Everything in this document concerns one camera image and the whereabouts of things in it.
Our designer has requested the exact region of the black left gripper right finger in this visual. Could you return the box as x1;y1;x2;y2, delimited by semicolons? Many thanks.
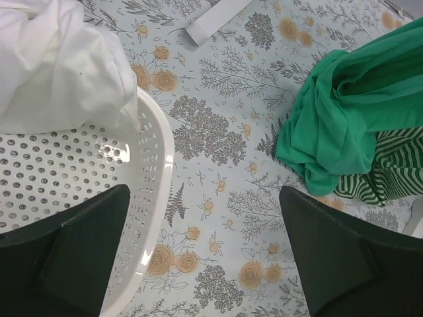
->
280;186;422;316

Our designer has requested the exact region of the white perforated plastic tray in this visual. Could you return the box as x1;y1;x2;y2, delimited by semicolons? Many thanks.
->
1;90;174;316

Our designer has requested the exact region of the green white striped tank top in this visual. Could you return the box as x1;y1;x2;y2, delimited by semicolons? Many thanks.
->
334;127;422;207

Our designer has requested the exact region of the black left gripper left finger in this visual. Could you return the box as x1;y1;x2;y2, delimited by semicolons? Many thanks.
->
1;185;130;316

